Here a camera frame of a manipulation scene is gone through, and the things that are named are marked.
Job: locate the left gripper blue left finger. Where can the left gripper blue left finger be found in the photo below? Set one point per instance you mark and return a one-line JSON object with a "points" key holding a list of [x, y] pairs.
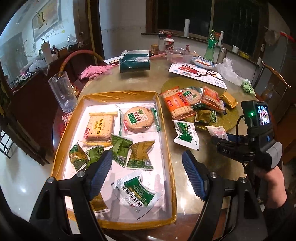
{"points": [[97, 173]]}

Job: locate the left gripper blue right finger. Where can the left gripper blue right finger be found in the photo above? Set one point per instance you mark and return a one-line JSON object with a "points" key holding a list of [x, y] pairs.
{"points": [[197, 174]]}

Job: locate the white milk powder bag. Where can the white milk powder bag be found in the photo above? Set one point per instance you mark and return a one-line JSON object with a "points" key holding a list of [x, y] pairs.
{"points": [[218, 131]]}

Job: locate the yellow green pea snack packet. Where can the yellow green pea snack packet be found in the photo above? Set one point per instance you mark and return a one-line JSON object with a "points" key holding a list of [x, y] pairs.
{"points": [[139, 158]]}

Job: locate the yellow soda cracker pack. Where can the yellow soda cracker pack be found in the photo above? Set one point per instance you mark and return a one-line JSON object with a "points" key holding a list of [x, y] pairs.
{"points": [[99, 129]]}

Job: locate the white green banlangen sachet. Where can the white green banlangen sachet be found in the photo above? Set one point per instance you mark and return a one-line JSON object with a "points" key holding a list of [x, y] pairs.
{"points": [[133, 195]]}

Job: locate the gold foil snack bag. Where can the gold foil snack bag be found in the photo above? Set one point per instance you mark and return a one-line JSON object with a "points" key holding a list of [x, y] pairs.
{"points": [[229, 99]]}

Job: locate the orange cracker pack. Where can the orange cracker pack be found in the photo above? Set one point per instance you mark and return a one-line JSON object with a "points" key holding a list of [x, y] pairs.
{"points": [[177, 105], [211, 99]]}

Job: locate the round green-label cracker pack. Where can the round green-label cracker pack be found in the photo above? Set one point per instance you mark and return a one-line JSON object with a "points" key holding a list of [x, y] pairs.
{"points": [[193, 95]]}

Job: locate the person's right hand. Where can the person's right hand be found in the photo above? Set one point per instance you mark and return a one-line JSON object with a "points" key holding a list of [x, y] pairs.
{"points": [[276, 194]]}

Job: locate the gold-rimmed white tray box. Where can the gold-rimmed white tray box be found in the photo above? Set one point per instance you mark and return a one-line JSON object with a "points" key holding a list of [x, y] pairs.
{"points": [[109, 212]]}

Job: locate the gold glitter turntable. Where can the gold glitter turntable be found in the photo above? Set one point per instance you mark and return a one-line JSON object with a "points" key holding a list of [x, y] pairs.
{"points": [[227, 119]]}

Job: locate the wooden chair right side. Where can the wooden chair right side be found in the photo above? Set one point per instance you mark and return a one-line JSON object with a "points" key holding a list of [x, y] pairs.
{"points": [[274, 88]]}

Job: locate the green crumpled cloth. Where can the green crumpled cloth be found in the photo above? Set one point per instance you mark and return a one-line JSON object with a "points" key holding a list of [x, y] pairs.
{"points": [[247, 87]]}

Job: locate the printed advertising flyer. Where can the printed advertising flyer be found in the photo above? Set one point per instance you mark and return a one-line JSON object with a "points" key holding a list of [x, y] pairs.
{"points": [[197, 73]]}

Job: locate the white plastic bag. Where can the white plastic bag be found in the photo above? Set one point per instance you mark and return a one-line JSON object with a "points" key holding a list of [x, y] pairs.
{"points": [[226, 71]]}

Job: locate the steel thermos flask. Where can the steel thermos flask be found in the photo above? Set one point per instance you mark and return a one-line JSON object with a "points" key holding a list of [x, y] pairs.
{"points": [[221, 55]]}

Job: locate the clear plastic pitcher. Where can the clear plastic pitcher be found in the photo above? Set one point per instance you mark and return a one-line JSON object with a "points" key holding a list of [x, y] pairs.
{"points": [[63, 91]]}

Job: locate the blue white ceramic dish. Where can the blue white ceramic dish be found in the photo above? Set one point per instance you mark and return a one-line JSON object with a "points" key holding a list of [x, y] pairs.
{"points": [[203, 63]]}

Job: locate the green plastic bottle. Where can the green plastic bottle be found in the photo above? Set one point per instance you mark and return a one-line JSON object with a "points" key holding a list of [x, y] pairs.
{"points": [[209, 55]]}

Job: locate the pink cloth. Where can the pink cloth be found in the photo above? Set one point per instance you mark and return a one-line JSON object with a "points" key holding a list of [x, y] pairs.
{"points": [[92, 72]]}

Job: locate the wooden round-back chair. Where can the wooden round-back chair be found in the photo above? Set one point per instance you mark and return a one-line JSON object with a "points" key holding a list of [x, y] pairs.
{"points": [[76, 62]]}

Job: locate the clear plastic container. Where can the clear plastic container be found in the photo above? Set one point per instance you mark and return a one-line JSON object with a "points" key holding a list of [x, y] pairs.
{"points": [[179, 55]]}

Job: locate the teal tissue pack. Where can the teal tissue pack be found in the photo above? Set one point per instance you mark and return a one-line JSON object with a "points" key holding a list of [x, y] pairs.
{"points": [[135, 60]]}

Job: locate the white liquor bottle red cap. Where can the white liquor bottle red cap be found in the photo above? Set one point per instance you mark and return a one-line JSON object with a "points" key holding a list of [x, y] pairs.
{"points": [[169, 43]]}

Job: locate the white paper roll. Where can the white paper roll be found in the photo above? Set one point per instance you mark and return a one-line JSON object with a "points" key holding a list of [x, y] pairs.
{"points": [[186, 28]]}

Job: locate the framed wall painting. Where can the framed wall painting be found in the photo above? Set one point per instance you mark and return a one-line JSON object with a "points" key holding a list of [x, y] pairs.
{"points": [[46, 18]]}

